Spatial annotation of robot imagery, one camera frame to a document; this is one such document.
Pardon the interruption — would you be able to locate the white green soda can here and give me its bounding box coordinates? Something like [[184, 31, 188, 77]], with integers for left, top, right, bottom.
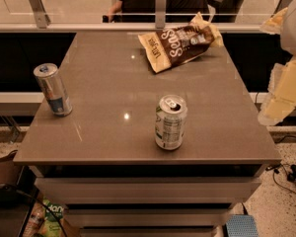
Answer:
[[155, 95, 187, 150]]

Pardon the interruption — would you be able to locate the brown chip bag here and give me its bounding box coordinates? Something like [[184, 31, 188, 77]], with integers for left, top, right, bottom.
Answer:
[[138, 13, 224, 73]]

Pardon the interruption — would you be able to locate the person in dark shirt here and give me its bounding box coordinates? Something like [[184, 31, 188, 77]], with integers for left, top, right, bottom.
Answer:
[[107, 0, 210, 23]]

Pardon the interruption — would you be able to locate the metal glass railing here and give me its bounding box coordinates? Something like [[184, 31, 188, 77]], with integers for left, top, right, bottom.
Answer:
[[0, 0, 296, 34]]

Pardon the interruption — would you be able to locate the silver blue redbull can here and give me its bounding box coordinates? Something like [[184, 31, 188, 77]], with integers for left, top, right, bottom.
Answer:
[[34, 63, 72, 117]]

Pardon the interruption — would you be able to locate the plastic bottle on floor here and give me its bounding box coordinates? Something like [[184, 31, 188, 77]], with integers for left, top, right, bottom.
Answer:
[[22, 208, 44, 237]]

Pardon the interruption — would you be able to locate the black floor cable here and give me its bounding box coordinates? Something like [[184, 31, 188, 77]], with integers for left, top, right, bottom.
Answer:
[[265, 163, 296, 211]]

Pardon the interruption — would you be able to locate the grey drawer cabinet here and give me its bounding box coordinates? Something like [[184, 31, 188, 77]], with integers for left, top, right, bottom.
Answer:
[[15, 32, 280, 237]]

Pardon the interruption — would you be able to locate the blue perforated box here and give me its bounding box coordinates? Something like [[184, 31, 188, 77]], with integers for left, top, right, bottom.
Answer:
[[226, 215, 259, 237]]

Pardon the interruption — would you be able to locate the brown bag on floor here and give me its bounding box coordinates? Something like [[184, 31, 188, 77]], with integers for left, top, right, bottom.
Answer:
[[0, 150, 22, 185]]

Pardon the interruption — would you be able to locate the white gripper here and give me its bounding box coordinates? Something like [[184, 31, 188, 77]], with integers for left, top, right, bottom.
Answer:
[[258, 0, 296, 125]]

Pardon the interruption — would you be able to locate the green snack bag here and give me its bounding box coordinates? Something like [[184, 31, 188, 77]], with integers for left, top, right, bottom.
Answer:
[[38, 197, 63, 237]]

